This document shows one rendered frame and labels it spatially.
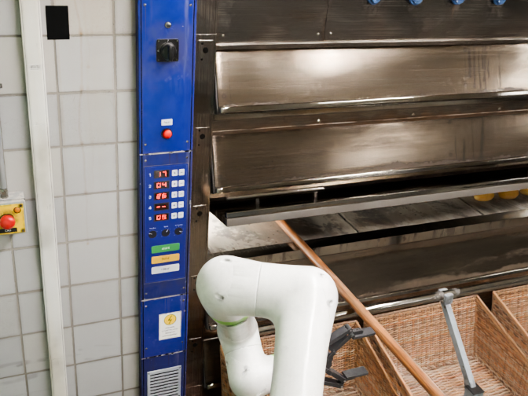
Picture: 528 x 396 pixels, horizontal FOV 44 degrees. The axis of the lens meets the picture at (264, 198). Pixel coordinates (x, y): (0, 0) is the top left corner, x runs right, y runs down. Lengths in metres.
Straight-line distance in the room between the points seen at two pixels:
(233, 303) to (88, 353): 1.06
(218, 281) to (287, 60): 0.93
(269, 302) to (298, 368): 0.15
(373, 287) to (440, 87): 0.79
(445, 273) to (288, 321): 1.54
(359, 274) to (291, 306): 1.26
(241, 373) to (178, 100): 0.77
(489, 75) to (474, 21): 0.21
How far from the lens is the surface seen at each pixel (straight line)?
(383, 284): 2.59
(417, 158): 2.39
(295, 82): 2.05
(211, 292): 1.31
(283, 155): 2.13
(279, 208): 2.03
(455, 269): 2.78
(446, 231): 2.65
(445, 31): 2.32
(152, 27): 1.84
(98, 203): 2.01
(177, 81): 1.89
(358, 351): 2.61
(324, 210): 2.10
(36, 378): 2.32
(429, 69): 2.31
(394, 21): 2.19
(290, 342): 1.26
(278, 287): 1.30
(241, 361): 1.71
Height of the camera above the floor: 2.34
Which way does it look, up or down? 26 degrees down
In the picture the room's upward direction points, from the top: 5 degrees clockwise
